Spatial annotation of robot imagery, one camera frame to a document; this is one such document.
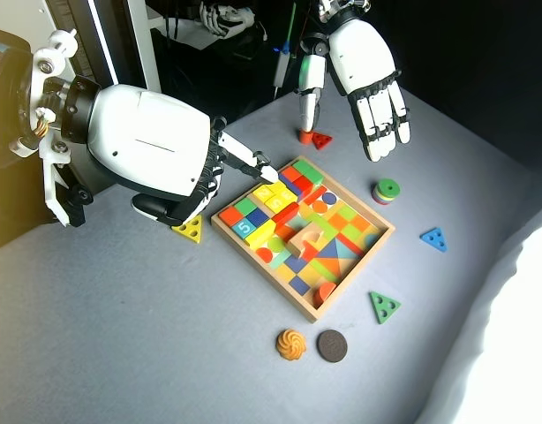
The spare white robot hand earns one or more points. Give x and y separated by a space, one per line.
224 17

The wooden block tray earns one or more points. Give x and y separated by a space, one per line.
310 313

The white black body column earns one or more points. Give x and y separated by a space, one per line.
140 35

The yellow triangle with holes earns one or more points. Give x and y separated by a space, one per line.
189 230

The orange-red cube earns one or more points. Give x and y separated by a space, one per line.
230 216

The green cube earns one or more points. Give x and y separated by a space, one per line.
245 206

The yellow cube with 2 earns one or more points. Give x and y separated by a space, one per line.
263 193

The teal cube with 5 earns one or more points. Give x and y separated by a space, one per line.
244 228

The blue cube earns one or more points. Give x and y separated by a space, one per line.
258 217

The plain yellow cube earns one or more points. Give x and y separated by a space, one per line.
281 187

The yellow cube with 5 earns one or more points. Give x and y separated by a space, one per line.
277 203

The red cube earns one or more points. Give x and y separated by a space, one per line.
307 185
291 173

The yellow cube with 3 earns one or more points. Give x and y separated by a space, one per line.
291 197

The red triangle with holes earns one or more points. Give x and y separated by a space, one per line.
321 141

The grey table cloth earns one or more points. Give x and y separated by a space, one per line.
143 331

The stacked coloured wooden rings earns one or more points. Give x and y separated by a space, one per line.
386 191

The swirl butter cookie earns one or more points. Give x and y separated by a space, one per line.
291 345

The chocolate sandwich cookie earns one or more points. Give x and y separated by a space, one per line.
332 346

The green triangle with holes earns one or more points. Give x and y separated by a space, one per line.
382 307

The blue triangle with holes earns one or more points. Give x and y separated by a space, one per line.
434 239

